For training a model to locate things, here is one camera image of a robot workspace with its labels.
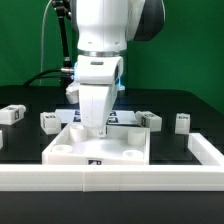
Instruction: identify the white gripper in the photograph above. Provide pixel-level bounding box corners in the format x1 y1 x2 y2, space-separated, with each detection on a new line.
66 55 123 138

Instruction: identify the white square tabletop part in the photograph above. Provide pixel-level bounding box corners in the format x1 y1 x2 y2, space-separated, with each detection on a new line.
42 123 150 165

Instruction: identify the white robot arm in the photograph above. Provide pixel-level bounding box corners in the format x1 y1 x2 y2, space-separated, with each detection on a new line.
66 0 165 137

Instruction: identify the white sheet with AprilTags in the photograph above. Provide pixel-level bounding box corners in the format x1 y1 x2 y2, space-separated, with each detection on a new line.
55 109 137 125

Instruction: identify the white U-shaped obstacle fence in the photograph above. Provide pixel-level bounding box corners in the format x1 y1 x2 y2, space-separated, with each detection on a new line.
0 133 224 192

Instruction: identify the black cable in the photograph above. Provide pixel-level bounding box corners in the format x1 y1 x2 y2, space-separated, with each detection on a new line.
22 68 64 88

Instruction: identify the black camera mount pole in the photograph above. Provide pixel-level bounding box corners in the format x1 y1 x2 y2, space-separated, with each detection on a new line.
52 0 72 74

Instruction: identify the grey cable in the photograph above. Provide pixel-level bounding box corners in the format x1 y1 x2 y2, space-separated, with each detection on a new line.
38 0 54 87

